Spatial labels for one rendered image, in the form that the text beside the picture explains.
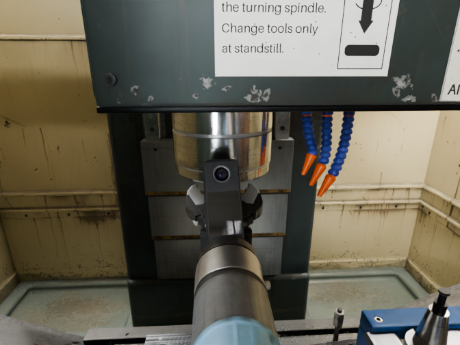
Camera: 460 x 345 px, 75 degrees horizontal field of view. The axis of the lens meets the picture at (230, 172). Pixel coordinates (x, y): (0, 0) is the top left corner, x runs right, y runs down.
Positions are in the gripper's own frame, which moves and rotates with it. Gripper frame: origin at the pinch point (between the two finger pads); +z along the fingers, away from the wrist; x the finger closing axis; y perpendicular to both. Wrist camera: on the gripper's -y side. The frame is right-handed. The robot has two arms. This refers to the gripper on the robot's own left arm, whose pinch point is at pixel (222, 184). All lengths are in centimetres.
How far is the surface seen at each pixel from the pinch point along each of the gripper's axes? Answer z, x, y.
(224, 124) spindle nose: -8.6, 0.1, -12.4
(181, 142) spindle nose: -5.9, -6.1, -9.3
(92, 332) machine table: 18, -38, 54
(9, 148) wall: 81, -89, 16
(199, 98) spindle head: -20.9, -2.6, -17.4
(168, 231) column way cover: 41, -18, 35
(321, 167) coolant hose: -5.0, 15.4, -4.7
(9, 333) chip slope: 34, -75, 70
